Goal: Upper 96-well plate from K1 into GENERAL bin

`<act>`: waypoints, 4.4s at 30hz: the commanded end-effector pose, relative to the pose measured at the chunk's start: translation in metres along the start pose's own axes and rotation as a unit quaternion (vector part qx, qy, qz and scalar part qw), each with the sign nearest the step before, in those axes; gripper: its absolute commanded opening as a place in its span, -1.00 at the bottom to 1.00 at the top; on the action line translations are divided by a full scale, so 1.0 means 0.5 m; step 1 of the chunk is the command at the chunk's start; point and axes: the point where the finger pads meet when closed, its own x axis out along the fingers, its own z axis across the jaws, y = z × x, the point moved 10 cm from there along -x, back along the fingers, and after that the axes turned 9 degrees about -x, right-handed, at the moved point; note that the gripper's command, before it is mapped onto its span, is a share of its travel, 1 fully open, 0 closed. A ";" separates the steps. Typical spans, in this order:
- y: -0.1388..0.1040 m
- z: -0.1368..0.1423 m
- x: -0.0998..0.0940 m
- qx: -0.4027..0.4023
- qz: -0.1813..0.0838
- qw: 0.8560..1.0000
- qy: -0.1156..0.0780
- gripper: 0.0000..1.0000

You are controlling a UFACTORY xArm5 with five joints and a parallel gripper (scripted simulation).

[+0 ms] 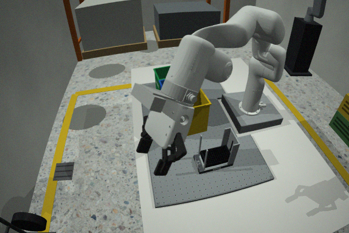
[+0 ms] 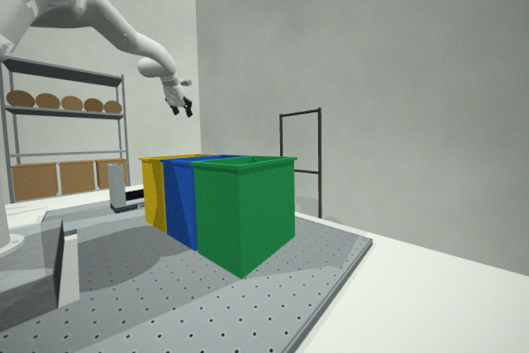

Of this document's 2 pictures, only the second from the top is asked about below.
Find green bin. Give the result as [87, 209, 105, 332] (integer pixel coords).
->
[190, 155, 296, 279]

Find blue bin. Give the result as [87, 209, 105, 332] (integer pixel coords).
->
[160, 155, 248, 251]

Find yellow open bin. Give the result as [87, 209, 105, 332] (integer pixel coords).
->
[139, 154, 207, 232]

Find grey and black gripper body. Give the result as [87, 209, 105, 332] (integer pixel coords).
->
[163, 83, 187, 107]

